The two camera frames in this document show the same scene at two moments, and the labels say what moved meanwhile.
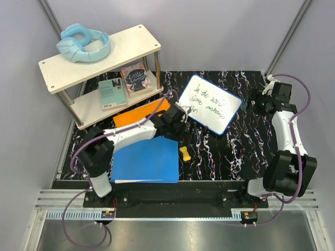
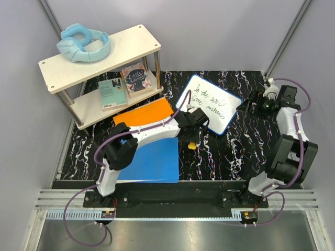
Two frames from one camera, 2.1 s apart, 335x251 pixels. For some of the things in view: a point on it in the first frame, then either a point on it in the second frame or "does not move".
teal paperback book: [112, 93] does not move
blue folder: [153, 160] does not move
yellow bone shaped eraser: [186, 157] -> [192, 145]
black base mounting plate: [174, 198] does not move
